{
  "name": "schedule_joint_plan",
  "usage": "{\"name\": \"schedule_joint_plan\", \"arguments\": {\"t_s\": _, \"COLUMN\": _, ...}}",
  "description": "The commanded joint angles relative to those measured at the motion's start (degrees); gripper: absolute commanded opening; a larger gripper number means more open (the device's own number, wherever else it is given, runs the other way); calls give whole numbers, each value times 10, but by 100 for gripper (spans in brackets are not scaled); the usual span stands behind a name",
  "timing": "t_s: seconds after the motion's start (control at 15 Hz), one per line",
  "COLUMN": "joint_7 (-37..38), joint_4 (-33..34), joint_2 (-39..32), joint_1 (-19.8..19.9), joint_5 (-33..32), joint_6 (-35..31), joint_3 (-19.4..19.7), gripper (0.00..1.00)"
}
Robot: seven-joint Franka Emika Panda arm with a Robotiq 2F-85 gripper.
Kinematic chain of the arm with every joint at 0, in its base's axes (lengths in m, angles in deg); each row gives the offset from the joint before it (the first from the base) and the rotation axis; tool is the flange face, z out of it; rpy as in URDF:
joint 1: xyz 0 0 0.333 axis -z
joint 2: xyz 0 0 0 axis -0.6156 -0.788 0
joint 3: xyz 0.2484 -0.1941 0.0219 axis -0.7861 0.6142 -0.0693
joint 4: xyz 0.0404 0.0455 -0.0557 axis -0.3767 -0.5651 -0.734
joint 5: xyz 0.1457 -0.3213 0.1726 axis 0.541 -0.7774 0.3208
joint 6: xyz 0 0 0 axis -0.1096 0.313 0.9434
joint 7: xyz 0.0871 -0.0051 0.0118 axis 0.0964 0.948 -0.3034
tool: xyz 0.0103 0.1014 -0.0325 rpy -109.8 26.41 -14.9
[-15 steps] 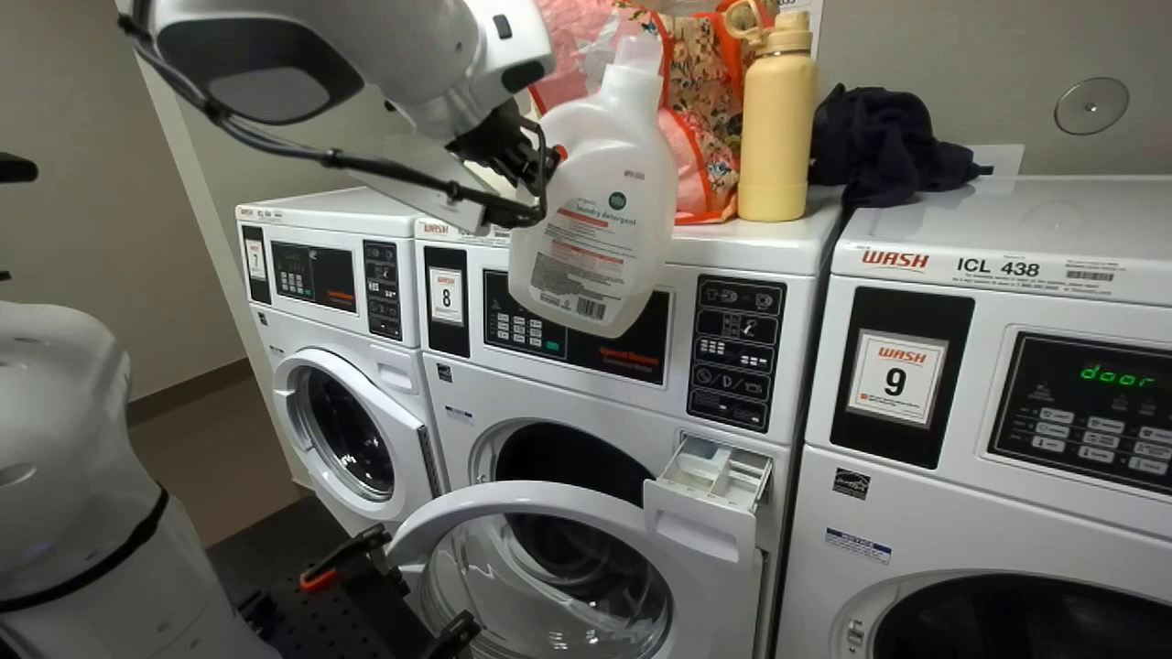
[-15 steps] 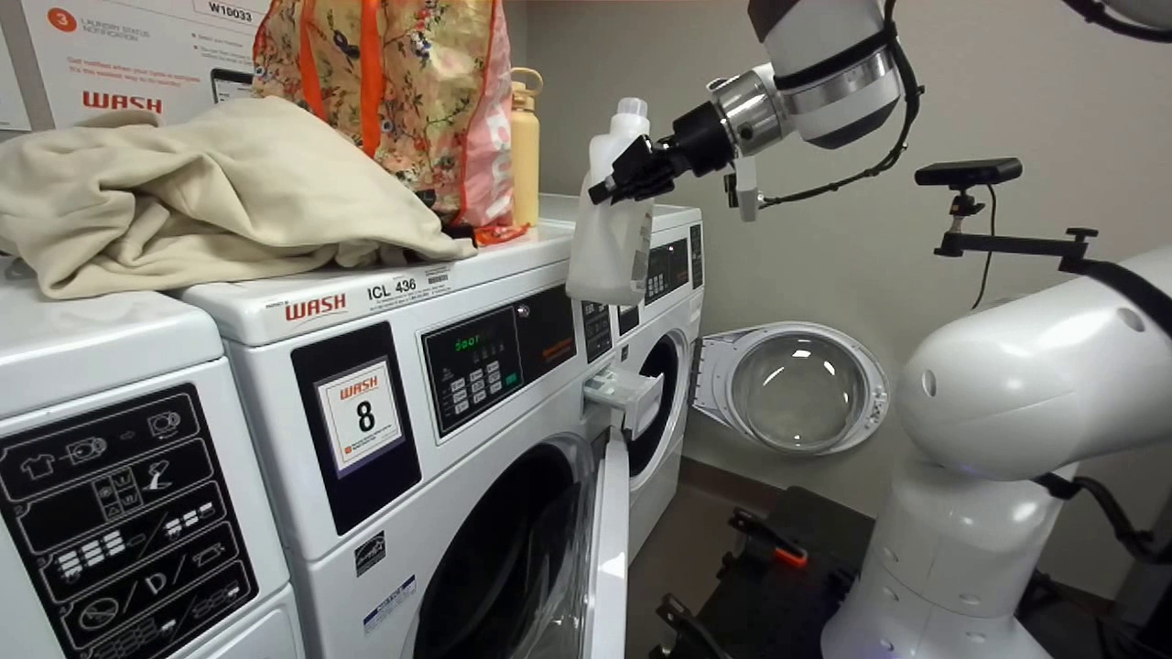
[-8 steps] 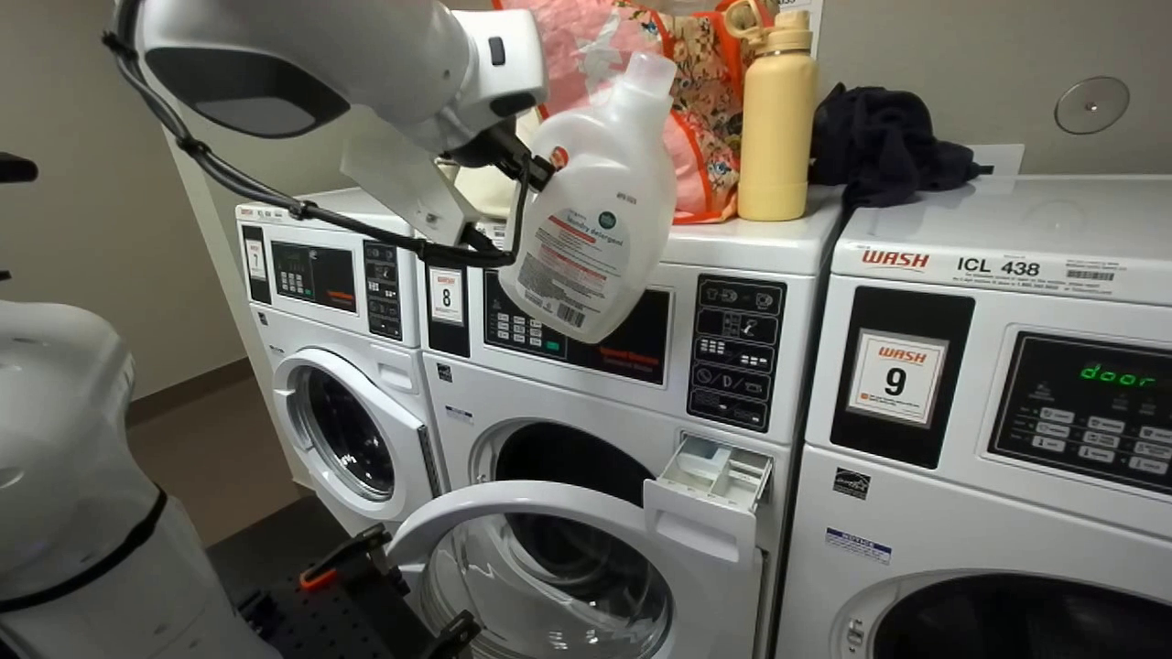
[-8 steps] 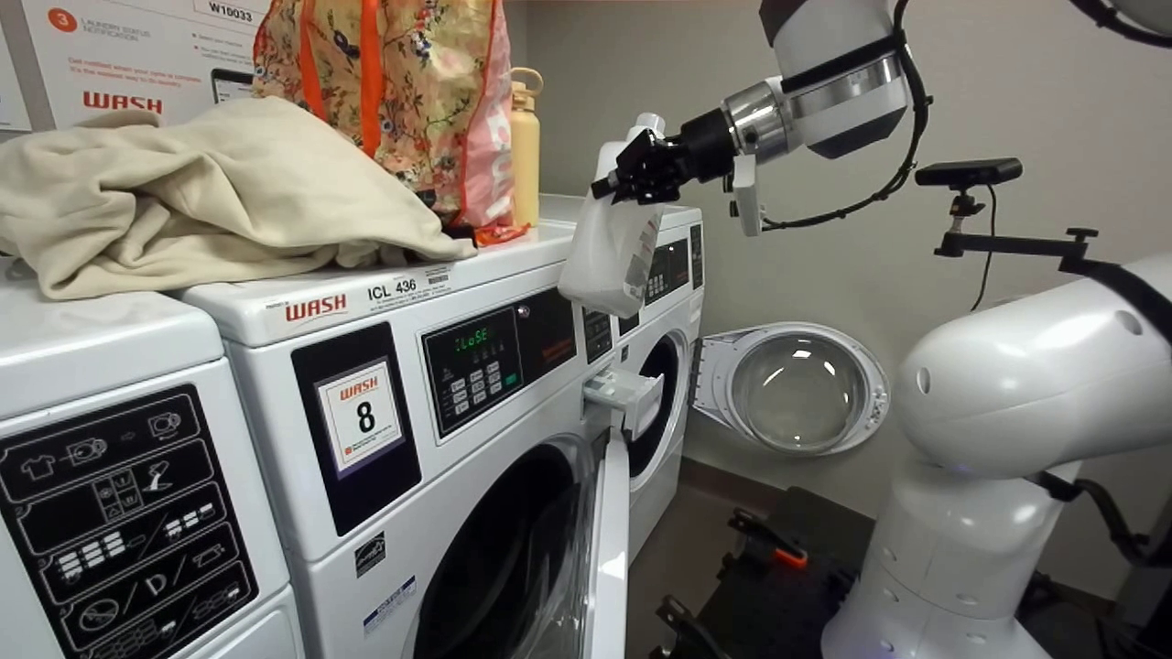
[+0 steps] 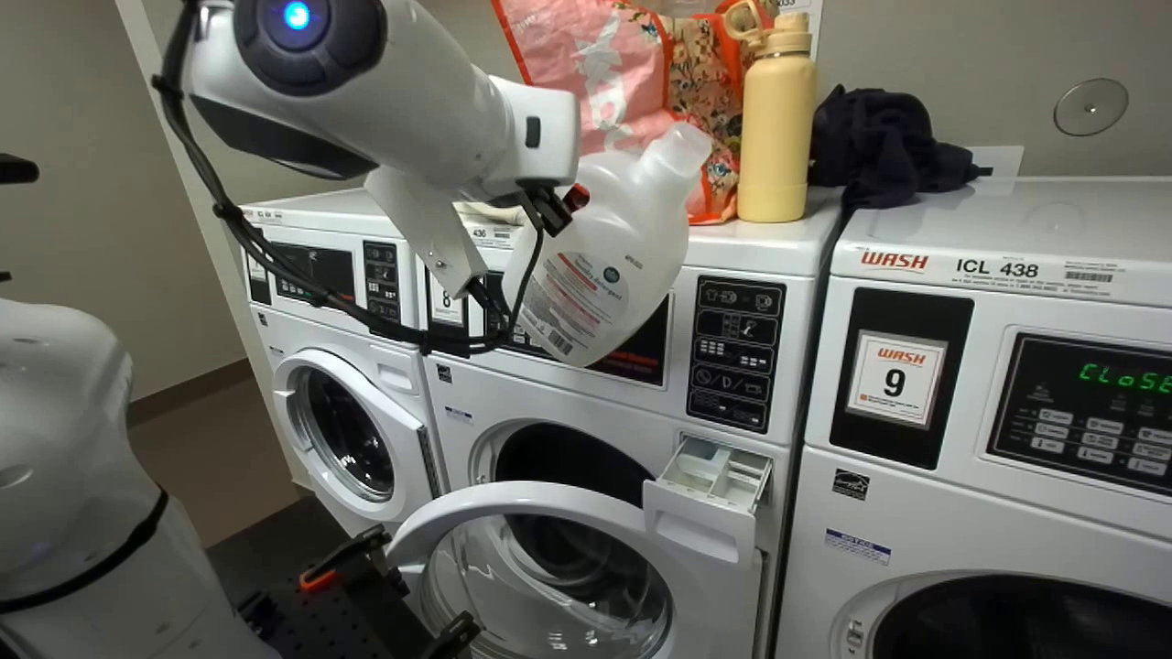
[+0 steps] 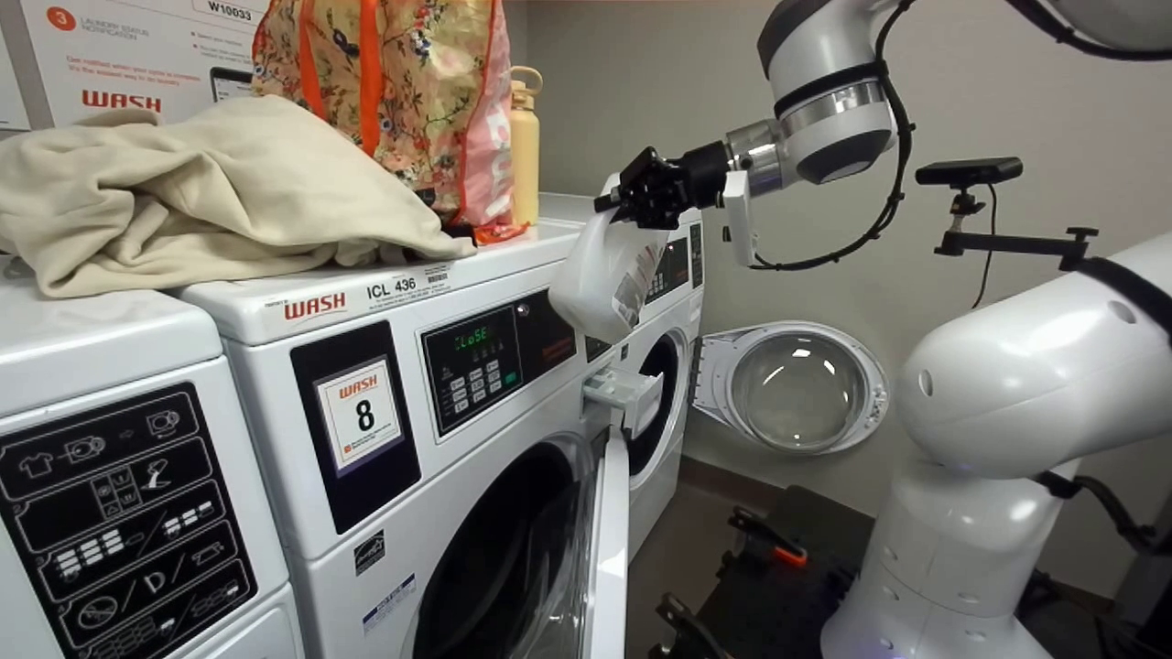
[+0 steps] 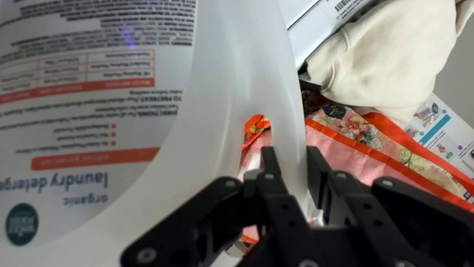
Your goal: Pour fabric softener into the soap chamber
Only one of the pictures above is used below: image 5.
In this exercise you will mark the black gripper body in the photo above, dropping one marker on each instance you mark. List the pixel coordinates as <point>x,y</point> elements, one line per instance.
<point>552,210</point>

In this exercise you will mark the white laundry detergent bottle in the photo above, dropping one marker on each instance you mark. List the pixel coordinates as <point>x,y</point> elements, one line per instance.
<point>610,257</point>

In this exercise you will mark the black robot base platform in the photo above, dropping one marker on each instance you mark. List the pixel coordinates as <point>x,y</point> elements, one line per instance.
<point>279,610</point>

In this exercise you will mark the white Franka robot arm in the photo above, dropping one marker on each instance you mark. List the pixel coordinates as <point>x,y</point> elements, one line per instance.
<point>403,95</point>

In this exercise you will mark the white soap drawer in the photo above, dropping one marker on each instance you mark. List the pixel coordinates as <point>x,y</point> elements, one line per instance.
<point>707,499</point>

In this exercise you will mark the pink floral tote bag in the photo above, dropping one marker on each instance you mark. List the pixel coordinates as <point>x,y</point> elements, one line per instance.
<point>610,58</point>

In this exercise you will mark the white washing machine number 8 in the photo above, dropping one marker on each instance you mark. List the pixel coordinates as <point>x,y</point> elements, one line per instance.
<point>586,404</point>

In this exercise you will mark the yellow water bottle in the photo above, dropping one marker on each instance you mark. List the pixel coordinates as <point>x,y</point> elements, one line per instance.
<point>773,132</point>

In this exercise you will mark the white washing machine number 7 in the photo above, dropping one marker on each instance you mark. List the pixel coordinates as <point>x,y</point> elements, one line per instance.
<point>331,316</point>

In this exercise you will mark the washer 8 round door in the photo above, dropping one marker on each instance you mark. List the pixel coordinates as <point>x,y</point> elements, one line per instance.
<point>489,515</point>

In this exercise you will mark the dark navy garment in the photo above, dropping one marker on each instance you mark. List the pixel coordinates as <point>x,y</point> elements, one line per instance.
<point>881,139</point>

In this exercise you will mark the washer 7 round door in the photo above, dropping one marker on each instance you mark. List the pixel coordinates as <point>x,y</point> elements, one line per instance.
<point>352,487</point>

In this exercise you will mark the number 9 card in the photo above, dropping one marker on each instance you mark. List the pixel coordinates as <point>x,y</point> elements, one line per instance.
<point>896,377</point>

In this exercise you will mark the black orange clamp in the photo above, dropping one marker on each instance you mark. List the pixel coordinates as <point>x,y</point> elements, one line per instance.
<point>348,565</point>

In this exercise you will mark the white washing machine number 9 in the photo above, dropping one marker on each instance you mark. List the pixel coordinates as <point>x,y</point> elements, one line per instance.
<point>975,515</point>

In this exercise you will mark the white wall outlet plate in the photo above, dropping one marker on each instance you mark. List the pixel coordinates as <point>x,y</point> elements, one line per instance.
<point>1003,166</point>

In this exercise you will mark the round wall plate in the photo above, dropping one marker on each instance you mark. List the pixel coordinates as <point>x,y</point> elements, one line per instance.
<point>1089,106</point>

